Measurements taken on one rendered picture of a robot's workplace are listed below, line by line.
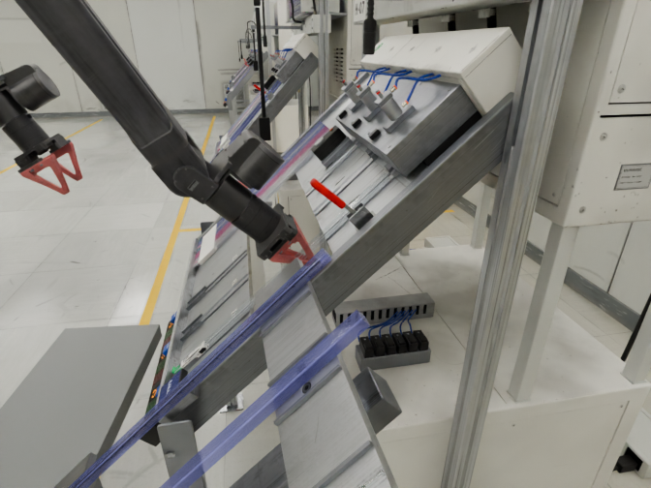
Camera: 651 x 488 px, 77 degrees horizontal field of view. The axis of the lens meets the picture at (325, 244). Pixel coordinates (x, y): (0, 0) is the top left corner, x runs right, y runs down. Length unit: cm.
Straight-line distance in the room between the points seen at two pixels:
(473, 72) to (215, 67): 883
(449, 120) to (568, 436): 75
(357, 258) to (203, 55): 885
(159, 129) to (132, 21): 897
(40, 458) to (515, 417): 89
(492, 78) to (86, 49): 48
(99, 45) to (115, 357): 75
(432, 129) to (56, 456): 84
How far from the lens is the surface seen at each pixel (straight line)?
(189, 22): 937
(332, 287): 61
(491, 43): 61
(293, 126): 531
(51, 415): 103
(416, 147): 61
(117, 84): 55
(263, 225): 62
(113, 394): 102
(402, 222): 59
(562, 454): 114
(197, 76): 937
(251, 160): 59
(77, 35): 55
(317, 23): 195
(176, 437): 71
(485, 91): 62
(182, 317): 95
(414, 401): 89
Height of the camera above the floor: 125
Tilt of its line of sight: 26 degrees down
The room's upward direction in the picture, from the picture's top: straight up
